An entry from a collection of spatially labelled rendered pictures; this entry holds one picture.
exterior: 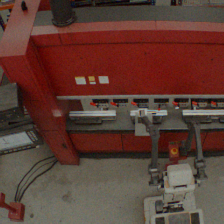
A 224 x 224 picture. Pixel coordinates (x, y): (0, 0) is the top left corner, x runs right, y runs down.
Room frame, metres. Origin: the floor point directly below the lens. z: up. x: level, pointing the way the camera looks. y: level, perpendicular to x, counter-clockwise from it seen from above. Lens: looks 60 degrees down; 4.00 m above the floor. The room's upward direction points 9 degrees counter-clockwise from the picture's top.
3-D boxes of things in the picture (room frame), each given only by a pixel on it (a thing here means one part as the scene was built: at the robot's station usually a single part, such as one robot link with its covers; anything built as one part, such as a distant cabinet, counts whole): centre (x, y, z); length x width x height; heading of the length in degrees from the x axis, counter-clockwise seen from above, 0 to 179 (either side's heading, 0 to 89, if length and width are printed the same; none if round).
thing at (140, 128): (1.53, -0.27, 1.00); 0.26 x 0.18 x 0.01; 170
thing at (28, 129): (1.39, 0.95, 1.42); 0.45 x 0.12 x 0.36; 95
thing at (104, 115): (1.77, 0.24, 0.92); 0.50 x 0.06 x 0.10; 80
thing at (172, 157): (1.26, -0.61, 0.75); 0.20 x 0.16 x 0.18; 86
